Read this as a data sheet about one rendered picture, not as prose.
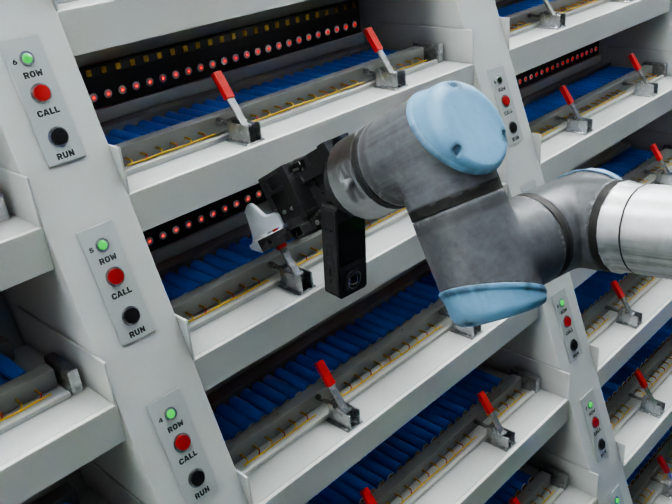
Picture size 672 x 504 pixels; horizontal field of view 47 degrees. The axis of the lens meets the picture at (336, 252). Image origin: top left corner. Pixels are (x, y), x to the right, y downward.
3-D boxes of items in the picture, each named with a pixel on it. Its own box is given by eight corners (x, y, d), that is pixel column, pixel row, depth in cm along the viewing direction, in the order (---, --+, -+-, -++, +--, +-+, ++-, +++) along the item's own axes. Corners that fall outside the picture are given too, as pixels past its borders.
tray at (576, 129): (689, 98, 166) (697, 32, 160) (539, 189, 129) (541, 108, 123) (600, 88, 179) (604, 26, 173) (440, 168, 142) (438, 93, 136)
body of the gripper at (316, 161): (301, 162, 93) (362, 125, 83) (332, 227, 93) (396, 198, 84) (252, 182, 88) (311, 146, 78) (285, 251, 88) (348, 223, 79)
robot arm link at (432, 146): (465, 189, 65) (420, 77, 65) (373, 228, 75) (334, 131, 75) (530, 164, 71) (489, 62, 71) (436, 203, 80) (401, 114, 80)
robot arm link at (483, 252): (586, 286, 72) (536, 162, 72) (505, 331, 66) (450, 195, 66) (514, 302, 80) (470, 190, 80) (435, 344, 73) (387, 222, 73)
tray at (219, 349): (507, 209, 123) (508, 151, 119) (200, 395, 85) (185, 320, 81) (408, 184, 136) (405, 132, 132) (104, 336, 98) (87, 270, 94)
